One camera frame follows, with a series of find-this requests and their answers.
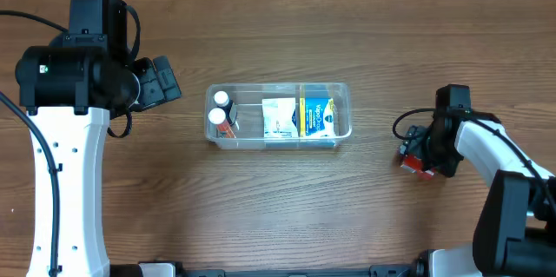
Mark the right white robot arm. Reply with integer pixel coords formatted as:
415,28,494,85
400,108,555,276

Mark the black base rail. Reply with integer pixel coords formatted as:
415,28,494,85
109,261,429,277

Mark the black bottle white cap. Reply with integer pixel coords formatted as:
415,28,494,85
214,90,237,125

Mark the orange bottle white cap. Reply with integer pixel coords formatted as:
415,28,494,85
208,108,235,138

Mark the red medicine box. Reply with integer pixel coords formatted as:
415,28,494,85
400,155,436,180

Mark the white blue medicine box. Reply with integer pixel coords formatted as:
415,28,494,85
261,97,299,138

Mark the clear plastic container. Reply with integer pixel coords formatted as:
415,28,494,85
205,82,353,149

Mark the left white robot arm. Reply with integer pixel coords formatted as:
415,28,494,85
15,0,181,276

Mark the blue yellow VapoDrops box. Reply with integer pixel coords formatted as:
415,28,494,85
299,84,337,142

